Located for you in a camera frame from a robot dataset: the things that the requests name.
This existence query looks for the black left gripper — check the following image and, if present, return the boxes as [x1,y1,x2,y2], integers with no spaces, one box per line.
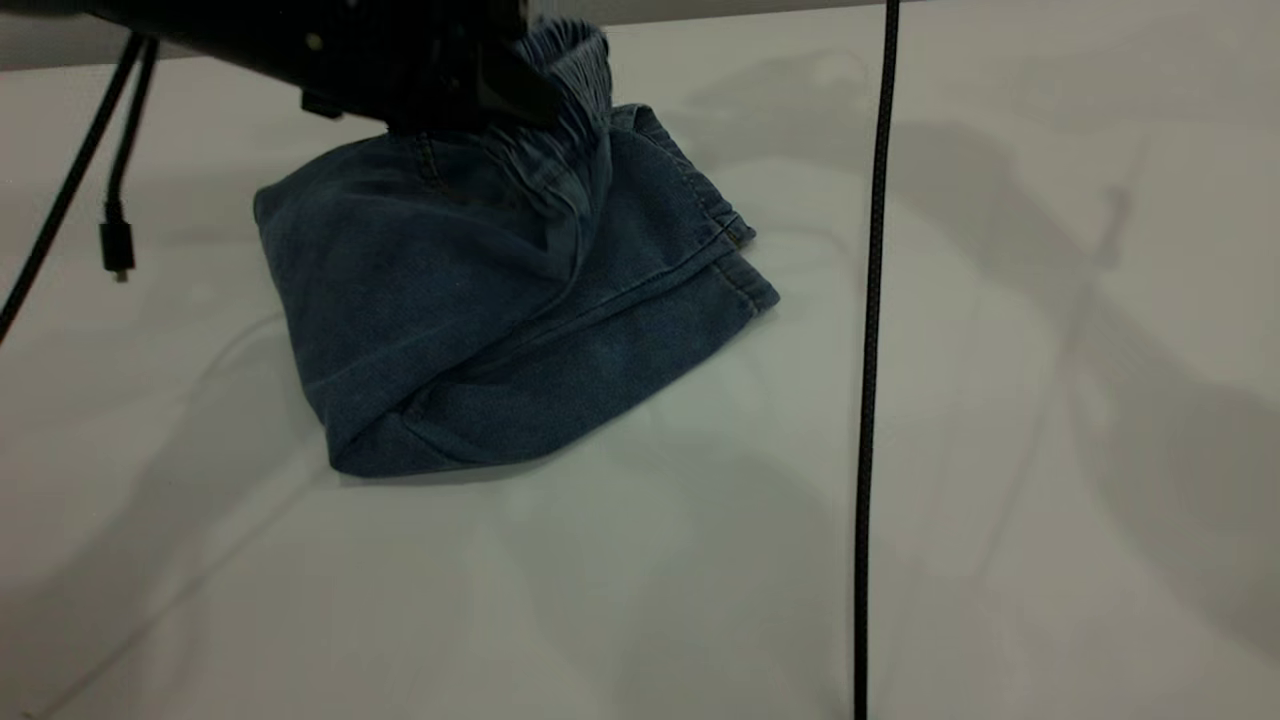
[300,0,567,135]

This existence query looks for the blue denim pants with print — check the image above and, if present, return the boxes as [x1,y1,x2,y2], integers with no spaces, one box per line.
[252,18,781,479]

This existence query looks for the black cable with plug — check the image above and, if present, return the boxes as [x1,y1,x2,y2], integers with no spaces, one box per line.
[98,38,163,284]

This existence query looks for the black braided cable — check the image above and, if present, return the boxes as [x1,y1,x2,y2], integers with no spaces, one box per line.
[852,0,903,720]
[0,34,147,343]

